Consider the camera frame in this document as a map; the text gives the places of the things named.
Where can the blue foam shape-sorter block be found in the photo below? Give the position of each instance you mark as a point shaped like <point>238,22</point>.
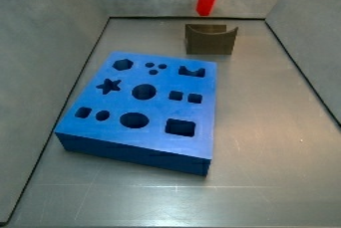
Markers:
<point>145,112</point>

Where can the black curved cradle stand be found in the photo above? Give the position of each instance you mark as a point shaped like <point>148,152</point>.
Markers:
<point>208,39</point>

